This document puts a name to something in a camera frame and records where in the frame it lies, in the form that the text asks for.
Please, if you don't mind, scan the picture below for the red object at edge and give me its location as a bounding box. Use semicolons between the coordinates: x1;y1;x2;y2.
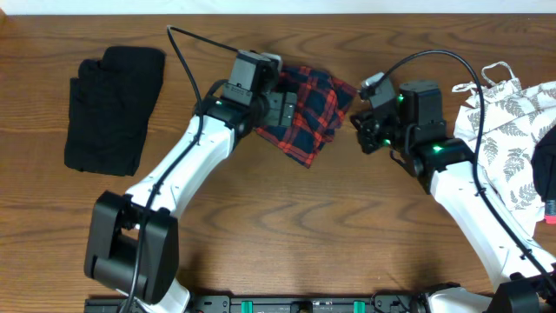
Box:
544;200;556;224

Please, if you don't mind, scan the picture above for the red navy plaid shirt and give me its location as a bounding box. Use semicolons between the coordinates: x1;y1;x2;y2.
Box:
255;66;357;168

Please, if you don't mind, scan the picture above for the white fern print cloth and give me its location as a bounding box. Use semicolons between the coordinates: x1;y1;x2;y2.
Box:
479;61;555;235

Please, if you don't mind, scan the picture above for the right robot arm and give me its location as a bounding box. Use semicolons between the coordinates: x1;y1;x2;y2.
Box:
351;74;555;312

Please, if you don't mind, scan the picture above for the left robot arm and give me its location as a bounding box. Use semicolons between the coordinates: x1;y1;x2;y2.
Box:
84;50;297;312

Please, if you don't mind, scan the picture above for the dark navy garment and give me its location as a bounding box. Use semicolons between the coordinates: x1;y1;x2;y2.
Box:
531;128;555;202

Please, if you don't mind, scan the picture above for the black folded garment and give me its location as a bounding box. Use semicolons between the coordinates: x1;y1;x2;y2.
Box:
64;46;166;176

